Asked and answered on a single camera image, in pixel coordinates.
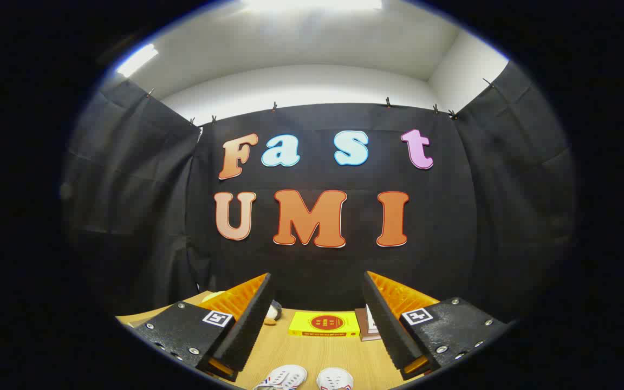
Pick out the black backdrop cloth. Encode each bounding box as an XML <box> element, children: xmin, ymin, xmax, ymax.
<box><xmin>63</xmin><ymin>61</ymin><xmax>578</xmax><ymax>326</ymax></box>

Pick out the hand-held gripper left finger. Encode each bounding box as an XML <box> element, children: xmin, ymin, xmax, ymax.
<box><xmin>131</xmin><ymin>272</ymin><xmax>276</xmax><ymax>383</ymax></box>

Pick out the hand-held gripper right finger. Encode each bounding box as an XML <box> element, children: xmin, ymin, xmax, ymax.
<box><xmin>362</xmin><ymin>270</ymin><xmax>510</xmax><ymax>381</ymax></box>

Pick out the yellow book with red circle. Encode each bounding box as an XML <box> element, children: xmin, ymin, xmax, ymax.
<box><xmin>289</xmin><ymin>310</ymin><xmax>361</xmax><ymax>338</ymax></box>

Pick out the row of black cloth clips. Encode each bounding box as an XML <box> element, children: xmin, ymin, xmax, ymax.
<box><xmin>146</xmin><ymin>77</ymin><xmax>494</xmax><ymax>126</ymax></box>

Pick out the white canvas shoe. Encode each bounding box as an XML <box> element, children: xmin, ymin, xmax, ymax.
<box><xmin>316</xmin><ymin>367</ymin><xmax>354</xmax><ymax>390</ymax></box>
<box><xmin>255</xmin><ymin>365</ymin><xmax>308</xmax><ymax>390</ymax></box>

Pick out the brown hardcover book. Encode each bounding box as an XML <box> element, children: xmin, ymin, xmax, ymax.
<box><xmin>355</xmin><ymin>308</ymin><xmax>382</xmax><ymax>342</ymax></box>

